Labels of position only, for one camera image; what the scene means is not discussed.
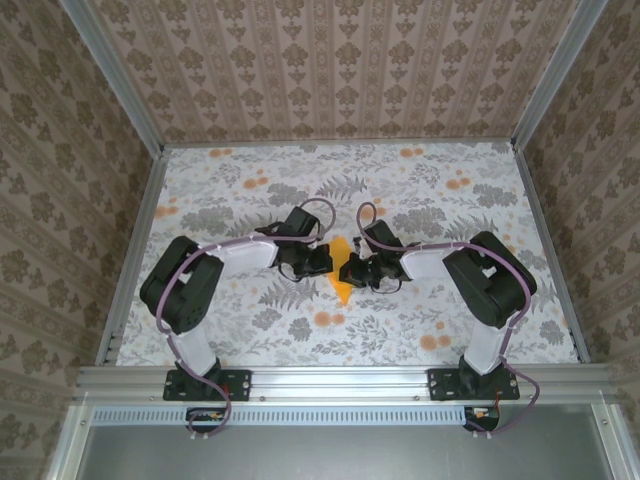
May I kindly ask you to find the aluminium table side rail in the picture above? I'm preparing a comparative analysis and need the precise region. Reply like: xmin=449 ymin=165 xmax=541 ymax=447
xmin=512 ymin=142 xmax=594 ymax=365
xmin=94 ymin=147 xmax=171 ymax=366

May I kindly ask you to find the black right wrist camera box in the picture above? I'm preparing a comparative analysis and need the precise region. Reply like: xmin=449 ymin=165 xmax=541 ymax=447
xmin=362 ymin=220 xmax=401 ymax=256

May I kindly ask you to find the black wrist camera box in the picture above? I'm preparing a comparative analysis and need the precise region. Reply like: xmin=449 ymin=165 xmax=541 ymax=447
xmin=362 ymin=220 xmax=401 ymax=256
xmin=282 ymin=205 xmax=321 ymax=241

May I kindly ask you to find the grey slotted cable duct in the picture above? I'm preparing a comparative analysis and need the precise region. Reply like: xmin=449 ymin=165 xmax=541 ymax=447
xmin=92 ymin=407 xmax=466 ymax=426

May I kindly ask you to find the orange cloth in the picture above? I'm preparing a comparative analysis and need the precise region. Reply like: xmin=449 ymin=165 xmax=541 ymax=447
xmin=323 ymin=238 xmax=359 ymax=309

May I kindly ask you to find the aluminium mounting rail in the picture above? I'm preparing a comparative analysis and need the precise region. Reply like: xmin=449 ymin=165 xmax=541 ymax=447
xmin=74 ymin=363 xmax=621 ymax=401

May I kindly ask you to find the floral patterned table cover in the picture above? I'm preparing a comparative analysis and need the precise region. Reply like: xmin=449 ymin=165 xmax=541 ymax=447
xmin=115 ymin=142 xmax=581 ymax=367

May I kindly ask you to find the black board with wires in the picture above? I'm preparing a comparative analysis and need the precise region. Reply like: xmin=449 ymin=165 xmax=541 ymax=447
xmin=185 ymin=407 xmax=232 ymax=435
xmin=463 ymin=405 xmax=502 ymax=434

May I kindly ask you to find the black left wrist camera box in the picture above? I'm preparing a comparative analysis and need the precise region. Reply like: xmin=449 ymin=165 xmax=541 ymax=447
xmin=282 ymin=205 xmax=321 ymax=241

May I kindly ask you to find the aluminium frame corner post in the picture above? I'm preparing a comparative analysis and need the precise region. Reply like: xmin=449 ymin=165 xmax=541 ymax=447
xmin=58 ymin=0 xmax=166 ymax=156
xmin=510 ymin=0 xmax=612 ymax=151

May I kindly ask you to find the grey metal panel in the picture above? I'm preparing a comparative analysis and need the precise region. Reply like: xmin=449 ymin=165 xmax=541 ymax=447
xmin=47 ymin=402 xmax=634 ymax=480

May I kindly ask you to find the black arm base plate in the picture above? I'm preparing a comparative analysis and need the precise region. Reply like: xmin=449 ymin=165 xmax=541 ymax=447
xmin=164 ymin=368 xmax=252 ymax=402
xmin=427 ymin=368 xmax=521 ymax=402

